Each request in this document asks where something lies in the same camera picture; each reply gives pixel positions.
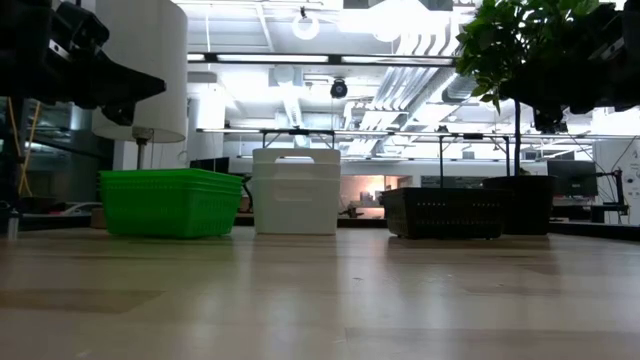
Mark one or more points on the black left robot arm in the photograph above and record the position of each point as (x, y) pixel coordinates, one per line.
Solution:
(20, 50)

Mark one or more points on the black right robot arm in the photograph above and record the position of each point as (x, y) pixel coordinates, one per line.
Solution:
(632, 60)

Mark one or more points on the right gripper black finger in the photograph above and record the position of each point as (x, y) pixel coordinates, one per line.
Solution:
(540, 85)

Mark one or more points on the black overhead light bar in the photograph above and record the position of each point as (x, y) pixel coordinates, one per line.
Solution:
(335, 59)

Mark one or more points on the green plastic mesh basket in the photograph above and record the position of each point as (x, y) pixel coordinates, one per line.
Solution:
(170, 172)
(170, 215)
(170, 179)
(170, 186)

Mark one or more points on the white shade wooden base lamp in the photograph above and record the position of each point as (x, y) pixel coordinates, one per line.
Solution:
(145, 60)

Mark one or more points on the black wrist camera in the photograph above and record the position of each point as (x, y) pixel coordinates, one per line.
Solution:
(80, 27)
(600, 30)

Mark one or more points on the black ceiling dome camera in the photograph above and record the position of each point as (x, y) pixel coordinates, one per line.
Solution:
(339, 89)

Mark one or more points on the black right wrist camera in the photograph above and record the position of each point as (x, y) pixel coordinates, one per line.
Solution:
(600, 30)

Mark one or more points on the black background monitor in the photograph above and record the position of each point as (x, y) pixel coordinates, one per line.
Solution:
(572, 177)

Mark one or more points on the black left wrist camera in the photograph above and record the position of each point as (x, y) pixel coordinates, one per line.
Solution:
(80, 27)

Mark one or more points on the green potted plant black pot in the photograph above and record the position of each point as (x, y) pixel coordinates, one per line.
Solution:
(495, 35)

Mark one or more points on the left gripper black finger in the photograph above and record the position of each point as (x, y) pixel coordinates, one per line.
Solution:
(130, 85)

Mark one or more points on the black plastic mesh basket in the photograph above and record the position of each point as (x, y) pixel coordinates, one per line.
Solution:
(445, 220)
(445, 189)

